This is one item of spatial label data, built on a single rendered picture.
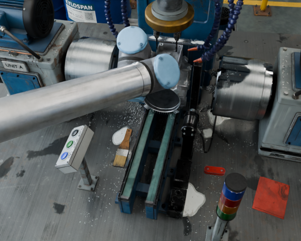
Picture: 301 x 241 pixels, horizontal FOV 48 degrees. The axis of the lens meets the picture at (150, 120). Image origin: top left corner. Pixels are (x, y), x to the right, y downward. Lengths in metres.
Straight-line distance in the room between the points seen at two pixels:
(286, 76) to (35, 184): 1.07
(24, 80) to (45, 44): 0.18
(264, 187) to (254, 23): 2.44
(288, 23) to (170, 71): 2.95
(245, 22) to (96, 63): 2.48
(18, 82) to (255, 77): 0.97
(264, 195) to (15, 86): 1.14
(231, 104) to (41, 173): 0.83
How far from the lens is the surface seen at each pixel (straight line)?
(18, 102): 0.72
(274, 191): 1.46
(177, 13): 1.24
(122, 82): 0.81
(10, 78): 1.56
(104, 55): 1.39
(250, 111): 1.35
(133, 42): 1.02
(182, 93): 1.36
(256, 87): 1.32
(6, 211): 1.48
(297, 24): 3.78
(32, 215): 1.44
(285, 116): 1.35
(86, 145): 1.23
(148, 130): 1.41
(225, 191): 0.97
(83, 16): 2.97
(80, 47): 1.44
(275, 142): 1.47
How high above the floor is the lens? 2.04
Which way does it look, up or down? 51 degrees down
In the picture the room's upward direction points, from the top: 2 degrees counter-clockwise
